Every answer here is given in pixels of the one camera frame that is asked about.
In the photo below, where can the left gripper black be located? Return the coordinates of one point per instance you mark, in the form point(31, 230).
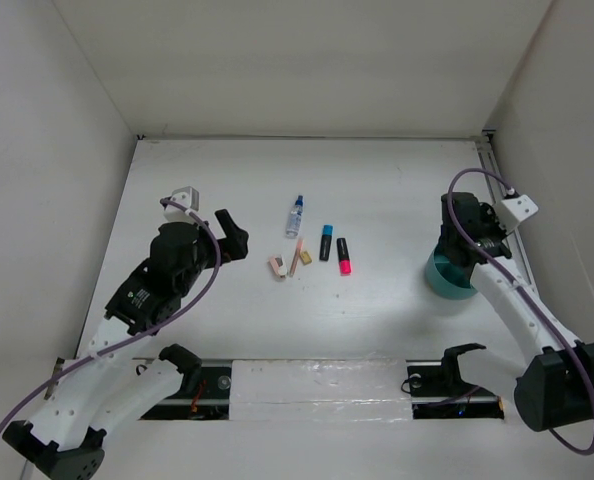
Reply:
point(235, 248)

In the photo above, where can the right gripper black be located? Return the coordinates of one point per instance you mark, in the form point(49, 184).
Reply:
point(488, 213)

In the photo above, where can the orange pencil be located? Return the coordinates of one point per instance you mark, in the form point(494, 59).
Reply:
point(296, 256)

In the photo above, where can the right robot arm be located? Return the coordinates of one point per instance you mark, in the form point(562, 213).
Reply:
point(494, 344)

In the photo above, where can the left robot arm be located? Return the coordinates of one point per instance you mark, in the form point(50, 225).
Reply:
point(66, 438)

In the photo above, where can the pink eraser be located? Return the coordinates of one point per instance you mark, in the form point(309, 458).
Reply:
point(278, 265)

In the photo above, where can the clear spray bottle blue cap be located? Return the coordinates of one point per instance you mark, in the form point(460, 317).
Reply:
point(295, 218)

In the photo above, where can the teal round container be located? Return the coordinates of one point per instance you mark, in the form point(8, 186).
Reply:
point(445, 279)

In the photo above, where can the small yellow sharpener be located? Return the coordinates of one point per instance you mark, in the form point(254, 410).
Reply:
point(305, 257)

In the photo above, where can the blue capped black highlighter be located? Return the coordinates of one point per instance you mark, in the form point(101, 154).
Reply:
point(325, 242)

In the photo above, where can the pink capped black highlighter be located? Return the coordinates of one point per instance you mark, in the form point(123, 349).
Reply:
point(344, 261)

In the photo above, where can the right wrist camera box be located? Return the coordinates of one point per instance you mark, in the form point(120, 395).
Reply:
point(512, 212)

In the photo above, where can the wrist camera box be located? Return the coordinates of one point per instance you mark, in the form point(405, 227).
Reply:
point(179, 203)
point(512, 212)

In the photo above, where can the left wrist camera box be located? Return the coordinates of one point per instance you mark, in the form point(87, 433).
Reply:
point(179, 203)

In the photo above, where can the aluminium side rail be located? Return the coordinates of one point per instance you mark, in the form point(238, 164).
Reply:
point(503, 284)

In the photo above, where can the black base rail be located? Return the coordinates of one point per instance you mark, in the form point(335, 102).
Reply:
point(208, 398)

